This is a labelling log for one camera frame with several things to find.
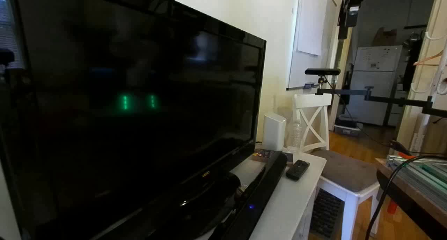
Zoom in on long black decoder box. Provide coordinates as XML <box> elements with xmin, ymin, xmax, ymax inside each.
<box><xmin>209</xmin><ymin>151</ymin><xmax>288</xmax><ymax>240</ymax></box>

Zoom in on white refrigerator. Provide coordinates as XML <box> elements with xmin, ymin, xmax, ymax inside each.
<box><xmin>345</xmin><ymin>45</ymin><xmax>408</xmax><ymax>127</ymax></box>

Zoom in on whiteboard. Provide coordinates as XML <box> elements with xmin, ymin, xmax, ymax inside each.
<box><xmin>286</xmin><ymin>0</ymin><xmax>338</xmax><ymax>91</ymax></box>

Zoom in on wooden clothes hanger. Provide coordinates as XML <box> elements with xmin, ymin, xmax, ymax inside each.
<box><xmin>413</xmin><ymin>50</ymin><xmax>445</xmax><ymax>67</ymax></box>

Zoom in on grey storage bin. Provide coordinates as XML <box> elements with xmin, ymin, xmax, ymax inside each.
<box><xmin>334</xmin><ymin>117</ymin><xmax>364</xmax><ymax>136</ymax></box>

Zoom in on clear plastic water bottle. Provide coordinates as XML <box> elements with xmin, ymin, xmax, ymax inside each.
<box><xmin>290</xmin><ymin>120</ymin><xmax>303</xmax><ymax>152</ymax></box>

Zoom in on white rounded box device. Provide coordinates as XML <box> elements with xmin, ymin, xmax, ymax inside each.
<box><xmin>262</xmin><ymin>113</ymin><xmax>287</xmax><ymax>152</ymax></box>

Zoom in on black and orange clamp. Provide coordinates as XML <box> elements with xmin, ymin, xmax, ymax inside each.
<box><xmin>389</xmin><ymin>139</ymin><xmax>417</xmax><ymax>160</ymax></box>

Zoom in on white chair with grey cushion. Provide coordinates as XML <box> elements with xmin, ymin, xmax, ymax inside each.
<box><xmin>293</xmin><ymin>93</ymin><xmax>381</xmax><ymax>240</ymax></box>

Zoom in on black remote control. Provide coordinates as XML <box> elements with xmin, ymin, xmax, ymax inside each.
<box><xmin>285</xmin><ymin>159</ymin><xmax>310</xmax><ymax>181</ymax></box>

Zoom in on large black television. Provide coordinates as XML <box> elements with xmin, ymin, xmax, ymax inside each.
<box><xmin>0</xmin><ymin>0</ymin><xmax>267</xmax><ymax>240</ymax></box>

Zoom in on window blinds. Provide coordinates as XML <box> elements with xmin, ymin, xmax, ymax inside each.
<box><xmin>0</xmin><ymin>0</ymin><xmax>23</xmax><ymax>70</ymax></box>

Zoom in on camera on mount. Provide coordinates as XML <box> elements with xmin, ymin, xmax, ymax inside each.
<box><xmin>305</xmin><ymin>68</ymin><xmax>447</xmax><ymax>119</ymax></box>

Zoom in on black cable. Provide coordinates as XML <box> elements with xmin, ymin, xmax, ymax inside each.
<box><xmin>365</xmin><ymin>154</ymin><xmax>447</xmax><ymax>240</ymax></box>

